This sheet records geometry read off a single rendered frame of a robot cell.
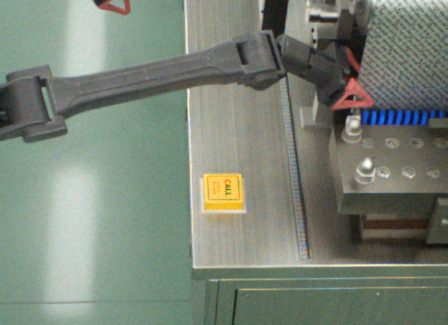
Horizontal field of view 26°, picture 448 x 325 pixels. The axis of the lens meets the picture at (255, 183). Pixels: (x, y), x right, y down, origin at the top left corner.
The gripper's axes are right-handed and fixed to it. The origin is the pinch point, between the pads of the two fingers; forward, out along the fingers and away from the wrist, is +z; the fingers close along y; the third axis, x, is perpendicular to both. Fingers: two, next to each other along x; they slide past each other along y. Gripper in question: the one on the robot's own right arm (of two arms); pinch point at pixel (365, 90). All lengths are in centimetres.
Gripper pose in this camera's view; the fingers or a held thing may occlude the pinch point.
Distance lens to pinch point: 177.6
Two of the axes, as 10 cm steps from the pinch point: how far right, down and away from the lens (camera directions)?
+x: 5.6, -5.6, -6.1
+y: 0.7, 7.7, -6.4
